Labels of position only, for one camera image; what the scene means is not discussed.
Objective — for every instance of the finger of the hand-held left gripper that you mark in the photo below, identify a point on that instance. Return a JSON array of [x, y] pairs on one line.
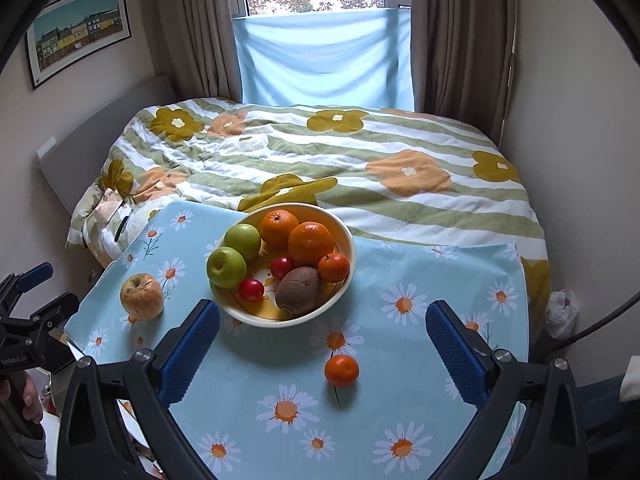
[[55, 312], [35, 274]]

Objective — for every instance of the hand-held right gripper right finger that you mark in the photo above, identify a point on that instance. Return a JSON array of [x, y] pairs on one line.
[[457, 355]]

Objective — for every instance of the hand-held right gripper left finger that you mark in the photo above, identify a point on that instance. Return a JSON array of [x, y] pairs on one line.
[[192, 355]]

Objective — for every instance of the cream bowl with yellow print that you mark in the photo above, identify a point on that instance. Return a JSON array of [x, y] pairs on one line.
[[280, 321]]

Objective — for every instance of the green apple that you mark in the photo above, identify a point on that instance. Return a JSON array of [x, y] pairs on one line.
[[226, 267], [243, 240]]

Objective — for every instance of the small mandarin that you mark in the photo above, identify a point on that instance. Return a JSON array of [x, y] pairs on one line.
[[341, 370]]

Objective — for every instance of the brown kiwi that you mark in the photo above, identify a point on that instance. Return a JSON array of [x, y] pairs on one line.
[[299, 290]]

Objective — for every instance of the small orange tomato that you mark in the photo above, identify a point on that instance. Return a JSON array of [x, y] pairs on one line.
[[334, 267]]

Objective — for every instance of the large orange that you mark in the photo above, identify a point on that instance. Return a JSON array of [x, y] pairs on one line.
[[278, 227], [311, 244]]

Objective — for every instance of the person's left forearm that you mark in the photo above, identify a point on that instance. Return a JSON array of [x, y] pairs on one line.
[[22, 455]]

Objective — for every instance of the person's left hand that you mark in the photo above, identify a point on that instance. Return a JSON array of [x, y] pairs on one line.
[[30, 402]]

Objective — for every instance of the blue daisy tablecloth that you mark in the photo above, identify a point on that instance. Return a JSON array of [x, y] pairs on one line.
[[400, 340]]

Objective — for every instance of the wrinkled yellow apple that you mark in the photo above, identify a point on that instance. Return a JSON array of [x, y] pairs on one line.
[[142, 297]]

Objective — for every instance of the red cherry tomato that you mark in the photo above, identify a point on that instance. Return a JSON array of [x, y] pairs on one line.
[[251, 289], [283, 265]]

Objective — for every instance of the pink cloth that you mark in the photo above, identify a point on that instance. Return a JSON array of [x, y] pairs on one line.
[[107, 206]]

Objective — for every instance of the small black object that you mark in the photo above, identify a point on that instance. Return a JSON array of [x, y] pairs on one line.
[[122, 225]]

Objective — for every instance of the white plastic bag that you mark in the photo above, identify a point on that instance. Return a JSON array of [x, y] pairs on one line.
[[562, 314]]

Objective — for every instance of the grey headboard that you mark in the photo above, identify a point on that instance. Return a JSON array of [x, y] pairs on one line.
[[100, 135]]

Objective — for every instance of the striped floral blanket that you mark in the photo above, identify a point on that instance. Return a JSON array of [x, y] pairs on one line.
[[350, 160]]

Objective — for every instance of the brown curtain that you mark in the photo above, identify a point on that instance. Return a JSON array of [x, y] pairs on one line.
[[460, 40], [195, 25]]

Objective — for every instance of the light blue window cloth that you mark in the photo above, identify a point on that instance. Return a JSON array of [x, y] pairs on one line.
[[325, 60]]

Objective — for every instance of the framed wall picture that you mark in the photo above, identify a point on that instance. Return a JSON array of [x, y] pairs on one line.
[[77, 32]]

